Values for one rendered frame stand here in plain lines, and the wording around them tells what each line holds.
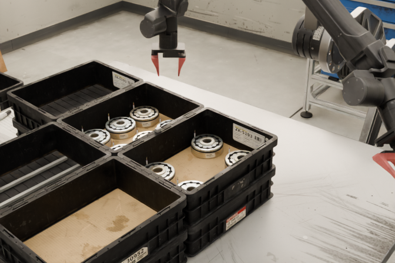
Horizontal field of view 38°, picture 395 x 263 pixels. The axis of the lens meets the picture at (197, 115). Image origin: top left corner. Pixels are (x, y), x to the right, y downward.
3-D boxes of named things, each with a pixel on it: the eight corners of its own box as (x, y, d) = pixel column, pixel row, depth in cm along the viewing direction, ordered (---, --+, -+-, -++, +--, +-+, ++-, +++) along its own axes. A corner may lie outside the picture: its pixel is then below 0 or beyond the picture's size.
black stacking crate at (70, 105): (97, 86, 231) (94, 60, 225) (146, 108, 213) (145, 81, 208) (10, 121, 205) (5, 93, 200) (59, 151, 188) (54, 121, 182)
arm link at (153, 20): (190, -1, 167) (168, -13, 170) (164, 8, 159) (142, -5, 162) (181, 34, 174) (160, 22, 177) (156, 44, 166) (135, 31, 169)
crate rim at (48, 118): (94, 64, 226) (94, 58, 225) (146, 86, 208) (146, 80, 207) (5, 98, 201) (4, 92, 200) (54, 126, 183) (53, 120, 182)
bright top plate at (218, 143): (206, 132, 189) (206, 130, 188) (228, 142, 182) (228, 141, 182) (184, 144, 182) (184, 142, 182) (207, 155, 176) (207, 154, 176)
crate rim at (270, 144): (207, 111, 190) (207, 105, 189) (280, 143, 173) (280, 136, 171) (114, 161, 165) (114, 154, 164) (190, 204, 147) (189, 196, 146)
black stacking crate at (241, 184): (207, 137, 195) (207, 107, 189) (277, 169, 177) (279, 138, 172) (118, 188, 170) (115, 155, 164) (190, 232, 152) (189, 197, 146)
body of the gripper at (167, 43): (184, 55, 175) (184, 32, 171) (151, 55, 174) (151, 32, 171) (184, 48, 180) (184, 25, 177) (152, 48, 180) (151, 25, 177)
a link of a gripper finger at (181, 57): (186, 80, 178) (186, 51, 174) (163, 80, 178) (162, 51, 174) (185, 71, 184) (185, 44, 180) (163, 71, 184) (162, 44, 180)
